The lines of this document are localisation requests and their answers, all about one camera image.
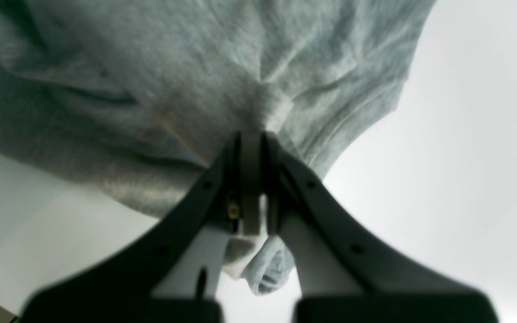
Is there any grey t-shirt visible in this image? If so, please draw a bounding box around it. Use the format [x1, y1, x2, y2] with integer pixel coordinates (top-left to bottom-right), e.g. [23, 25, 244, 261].
[0, 0, 436, 295]

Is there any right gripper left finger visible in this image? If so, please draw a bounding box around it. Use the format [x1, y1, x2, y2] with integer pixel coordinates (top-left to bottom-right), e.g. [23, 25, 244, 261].
[21, 133, 264, 323]

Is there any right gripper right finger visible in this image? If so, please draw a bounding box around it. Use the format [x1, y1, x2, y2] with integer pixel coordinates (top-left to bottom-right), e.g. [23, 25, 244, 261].
[263, 132, 497, 323]

